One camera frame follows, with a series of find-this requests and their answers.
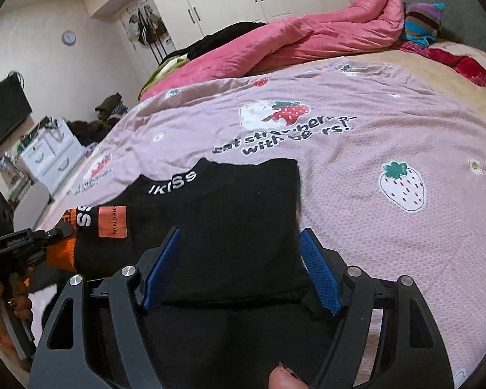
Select round wall clock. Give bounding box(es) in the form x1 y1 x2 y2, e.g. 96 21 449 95
61 30 77 47

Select striped colourful pillow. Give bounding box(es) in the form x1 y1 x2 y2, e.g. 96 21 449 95
400 3 446 47

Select white drawer cabinet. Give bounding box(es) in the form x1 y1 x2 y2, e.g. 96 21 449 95
16 118 85 197

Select red floral blanket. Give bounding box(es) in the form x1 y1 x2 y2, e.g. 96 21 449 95
393 41 486 87

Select pink quilted comforter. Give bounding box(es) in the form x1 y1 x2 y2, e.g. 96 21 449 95
141 0 405 100

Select black wall television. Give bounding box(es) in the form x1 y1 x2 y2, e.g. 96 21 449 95
0 73 32 146

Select person's right hand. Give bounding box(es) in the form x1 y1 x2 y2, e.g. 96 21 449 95
268 363 309 389

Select dark clothes pile on floor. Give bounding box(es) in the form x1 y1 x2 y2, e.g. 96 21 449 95
66 93 128 147

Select hanging bags on door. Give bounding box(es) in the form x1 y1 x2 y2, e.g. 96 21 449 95
125 4 168 64

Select person's left hand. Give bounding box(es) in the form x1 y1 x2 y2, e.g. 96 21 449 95
0 266 35 363

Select green blanket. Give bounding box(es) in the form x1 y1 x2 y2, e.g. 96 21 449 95
138 54 190 100

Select black sweater with orange patches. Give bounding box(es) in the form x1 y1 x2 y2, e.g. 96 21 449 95
47 159 332 388

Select black clothing on bed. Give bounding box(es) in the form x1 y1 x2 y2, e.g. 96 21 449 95
160 21 265 64

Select pink strawberry print bedsheet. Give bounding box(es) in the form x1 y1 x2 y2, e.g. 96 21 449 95
60 59 486 388

